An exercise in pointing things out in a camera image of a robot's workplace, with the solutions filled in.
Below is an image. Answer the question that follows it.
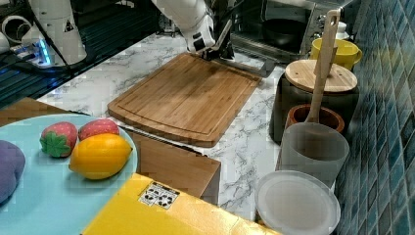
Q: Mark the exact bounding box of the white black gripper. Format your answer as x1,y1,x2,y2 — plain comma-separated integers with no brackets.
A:
182,16,235,61

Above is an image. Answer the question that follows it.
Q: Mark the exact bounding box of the stainless toaster oven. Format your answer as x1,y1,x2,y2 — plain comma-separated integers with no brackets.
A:
228,0,354,67

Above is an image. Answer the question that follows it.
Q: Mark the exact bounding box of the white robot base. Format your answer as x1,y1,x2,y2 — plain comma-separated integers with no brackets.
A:
11,0,87,69

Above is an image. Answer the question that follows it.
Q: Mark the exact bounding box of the white round device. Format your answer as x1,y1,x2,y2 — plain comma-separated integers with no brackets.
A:
1,16,32,44

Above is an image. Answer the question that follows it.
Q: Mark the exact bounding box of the brown wooden bowl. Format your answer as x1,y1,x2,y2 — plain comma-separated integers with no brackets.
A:
285,104,345,133

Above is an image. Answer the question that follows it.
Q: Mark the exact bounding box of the toy strawberry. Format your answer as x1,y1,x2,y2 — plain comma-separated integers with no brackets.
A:
78,118,119,141
39,121,77,158

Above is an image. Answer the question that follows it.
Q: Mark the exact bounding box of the bamboo cutting board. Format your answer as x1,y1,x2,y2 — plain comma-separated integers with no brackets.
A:
108,53,260,148

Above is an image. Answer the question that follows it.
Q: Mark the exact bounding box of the oven door with handle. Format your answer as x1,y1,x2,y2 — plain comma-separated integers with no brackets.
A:
207,0,276,77

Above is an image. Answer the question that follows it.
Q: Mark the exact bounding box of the frosted plastic cup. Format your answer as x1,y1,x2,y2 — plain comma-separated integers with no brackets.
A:
277,122,349,188

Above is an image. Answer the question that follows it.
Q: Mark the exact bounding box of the black cable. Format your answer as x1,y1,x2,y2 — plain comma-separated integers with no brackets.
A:
23,0,76,79

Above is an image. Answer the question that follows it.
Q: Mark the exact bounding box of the black canister with wooden lid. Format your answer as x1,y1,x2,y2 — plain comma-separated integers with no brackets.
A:
268,60,359,144

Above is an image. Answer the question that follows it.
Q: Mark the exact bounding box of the wooden spatula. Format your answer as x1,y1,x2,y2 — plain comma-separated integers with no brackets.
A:
305,10,341,123

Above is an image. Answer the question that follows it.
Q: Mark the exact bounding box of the left toy strawberry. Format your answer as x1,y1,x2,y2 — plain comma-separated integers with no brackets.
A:
39,121,77,158

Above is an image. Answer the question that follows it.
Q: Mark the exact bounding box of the yellow cardboard box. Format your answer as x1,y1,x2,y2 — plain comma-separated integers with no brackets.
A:
81,173,281,235

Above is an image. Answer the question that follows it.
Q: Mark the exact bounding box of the yellow mug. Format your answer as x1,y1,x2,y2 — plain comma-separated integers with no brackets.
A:
309,38,362,70

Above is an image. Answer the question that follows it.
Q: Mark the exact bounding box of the purple toy fruit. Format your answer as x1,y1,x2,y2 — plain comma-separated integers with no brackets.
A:
0,140,25,203

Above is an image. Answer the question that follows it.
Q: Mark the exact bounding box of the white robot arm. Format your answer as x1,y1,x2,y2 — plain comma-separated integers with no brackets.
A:
152,0,236,61

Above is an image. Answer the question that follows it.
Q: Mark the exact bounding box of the right toy strawberry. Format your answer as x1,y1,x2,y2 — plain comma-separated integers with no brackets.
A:
78,118,119,141

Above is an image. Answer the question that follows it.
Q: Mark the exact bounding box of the black pan inside oven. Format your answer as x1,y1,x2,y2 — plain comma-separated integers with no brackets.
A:
262,19,306,48

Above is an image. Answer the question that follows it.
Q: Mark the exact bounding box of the yellow toy lemon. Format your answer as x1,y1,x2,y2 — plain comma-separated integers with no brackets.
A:
69,133,133,180

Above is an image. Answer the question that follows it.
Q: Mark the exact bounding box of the frosted round lid container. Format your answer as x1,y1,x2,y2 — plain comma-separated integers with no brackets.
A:
255,170,341,235

